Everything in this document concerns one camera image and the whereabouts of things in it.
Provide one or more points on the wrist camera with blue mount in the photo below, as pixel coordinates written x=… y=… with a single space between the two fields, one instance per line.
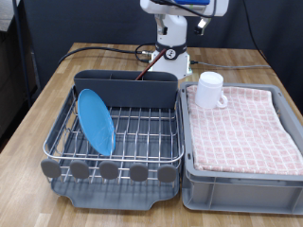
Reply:
x=192 y=2

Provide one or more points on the pink checkered towel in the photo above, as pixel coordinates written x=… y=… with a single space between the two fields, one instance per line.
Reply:
x=246 y=132

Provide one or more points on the dark grey utensil holder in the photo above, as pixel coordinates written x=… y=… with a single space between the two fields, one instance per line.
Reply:
x=126 y=91

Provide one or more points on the grey plastic crate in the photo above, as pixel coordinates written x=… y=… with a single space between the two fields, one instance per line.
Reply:
x=240 y=195

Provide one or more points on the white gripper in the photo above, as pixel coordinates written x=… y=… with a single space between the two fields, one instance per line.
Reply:
x=157 y=8

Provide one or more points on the grey drain tray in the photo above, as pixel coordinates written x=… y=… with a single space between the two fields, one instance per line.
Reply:
x=104 y=197

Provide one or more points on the blue plastic plate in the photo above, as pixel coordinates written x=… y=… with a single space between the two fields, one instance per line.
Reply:
x=94 y=121

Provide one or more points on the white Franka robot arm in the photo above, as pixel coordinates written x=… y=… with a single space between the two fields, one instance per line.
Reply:
x=172 y=41

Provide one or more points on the white mug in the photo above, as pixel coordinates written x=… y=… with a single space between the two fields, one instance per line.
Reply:
x=208 y=90

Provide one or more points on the brown wooden spoon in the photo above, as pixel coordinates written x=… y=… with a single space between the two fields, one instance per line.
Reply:
x=148 y=66

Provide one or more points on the dark metal pole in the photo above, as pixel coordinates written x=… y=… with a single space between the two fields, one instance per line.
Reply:
x=19 y=47

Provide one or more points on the black backdrop curtain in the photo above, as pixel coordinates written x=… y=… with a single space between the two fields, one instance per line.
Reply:
x=94 y=22

